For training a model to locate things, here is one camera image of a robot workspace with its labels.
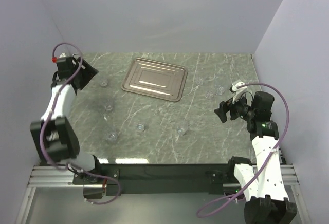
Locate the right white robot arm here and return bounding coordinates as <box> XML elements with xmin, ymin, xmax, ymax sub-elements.
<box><xmin>214</xmin><ymin>91</ymin><xmax>298</xmax><ymax>223</ymax></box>

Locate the clear glass three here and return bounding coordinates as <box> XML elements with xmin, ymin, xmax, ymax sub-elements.
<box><xmin>103</xmin><ymin>101</ymin><xmax>114</xmax><ymax>112</ymax></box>

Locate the clear glass eight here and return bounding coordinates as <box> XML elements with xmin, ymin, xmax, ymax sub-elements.
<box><xmin>196</xmin><ymin>77</ymin><xmax>205</xmax><ymax>85</ymax></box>

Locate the silver metal tray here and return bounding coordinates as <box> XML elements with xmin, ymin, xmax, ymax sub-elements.
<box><xmin>121</xmin><ymin>58</ymin><xmax>188</xmax><ymax>102</ymax></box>

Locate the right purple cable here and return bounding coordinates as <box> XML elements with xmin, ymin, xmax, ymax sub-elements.
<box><xmin>197</xmin><ymin>83</ymin><xmax>291</xmax><ymax>217</ymax></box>

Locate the clear glass five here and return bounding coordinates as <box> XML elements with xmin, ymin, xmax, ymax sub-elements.
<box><xmin>135</xmin><ymin>122</ymin><xmax>145</xmax><ymax>132</ymax></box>

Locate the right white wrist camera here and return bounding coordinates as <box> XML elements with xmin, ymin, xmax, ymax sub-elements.
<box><xmin>229</xmin><ymin>80</ymin><xmax>247</xmax><ymax>104</ymax></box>

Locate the aluminium rail frame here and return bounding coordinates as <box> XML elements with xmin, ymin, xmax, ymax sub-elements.
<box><xmin>17</xmin><ymin>159</ymin><xmax>310</xmax><ymax>223</ymax></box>

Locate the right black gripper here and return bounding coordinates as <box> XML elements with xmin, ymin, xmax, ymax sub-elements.
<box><xmin>214</xmin><ymin>91</ymin><xmax>255</xmax><ymax>123</ymax></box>

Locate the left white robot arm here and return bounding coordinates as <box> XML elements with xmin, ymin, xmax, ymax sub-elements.
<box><xmin>30</xmin><ymin>57</ymin><xmax>103</xmax><ymax>184</ymax></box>

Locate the black base crossbar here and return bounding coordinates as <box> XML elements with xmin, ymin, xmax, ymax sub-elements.
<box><xmin>72</xmin><ymin>163</ymin><xmax>241</xmax><ymax>198</ymax></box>

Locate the clear glass one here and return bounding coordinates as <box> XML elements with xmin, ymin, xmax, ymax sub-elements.
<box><xmin>99</xmin><ymin>79</ymin><xmax>108</xmax><ymax>87</ymax></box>

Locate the clear glass four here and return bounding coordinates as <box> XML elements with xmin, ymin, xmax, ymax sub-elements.
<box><xmin>105</xmin><ymin>130</ymin><xmax>118</xmax><ymax>142</ymax></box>

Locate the clear glass two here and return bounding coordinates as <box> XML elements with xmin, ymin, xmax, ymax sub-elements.
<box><xmin>176</xmin><ymin>123</ymin><xmax>189</xmax><ymax>136</ymax></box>

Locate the clear glass seven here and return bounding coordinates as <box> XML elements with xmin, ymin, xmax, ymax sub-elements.
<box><xmin>214</xmin><ymin>84</ymin><xmax>226</xmax><ymax>96</ymax></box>

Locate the clear glass six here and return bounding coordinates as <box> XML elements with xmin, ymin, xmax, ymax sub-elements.
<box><xmin>205</xmin><ymin>90</ymin><xmax>214</xmax><ymax>99</ymax></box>

